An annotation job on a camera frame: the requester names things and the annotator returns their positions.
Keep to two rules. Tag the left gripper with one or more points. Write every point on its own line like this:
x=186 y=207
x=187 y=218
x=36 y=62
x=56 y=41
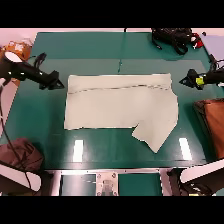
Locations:
x=50 y=81

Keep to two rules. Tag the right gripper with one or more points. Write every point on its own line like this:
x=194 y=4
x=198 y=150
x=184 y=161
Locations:
x=193 y=80

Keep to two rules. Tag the white T-shirt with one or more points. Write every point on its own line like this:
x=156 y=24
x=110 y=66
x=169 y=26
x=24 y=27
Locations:
x=116 y=103

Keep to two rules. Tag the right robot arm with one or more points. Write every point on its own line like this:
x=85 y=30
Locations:
x=213 y=77

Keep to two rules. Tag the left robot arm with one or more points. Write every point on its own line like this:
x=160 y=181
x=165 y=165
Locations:
x=20 y=70

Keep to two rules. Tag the brown garment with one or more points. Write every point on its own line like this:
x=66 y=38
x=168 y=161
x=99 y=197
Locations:
x=211 y=121

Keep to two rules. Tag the orange garment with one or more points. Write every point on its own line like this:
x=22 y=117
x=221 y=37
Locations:
x=16 y=48

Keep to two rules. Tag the maroon garment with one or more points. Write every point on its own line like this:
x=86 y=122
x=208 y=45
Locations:
x=20 y=153

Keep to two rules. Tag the silver frame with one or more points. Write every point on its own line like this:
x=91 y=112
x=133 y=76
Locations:
x=106 y=181

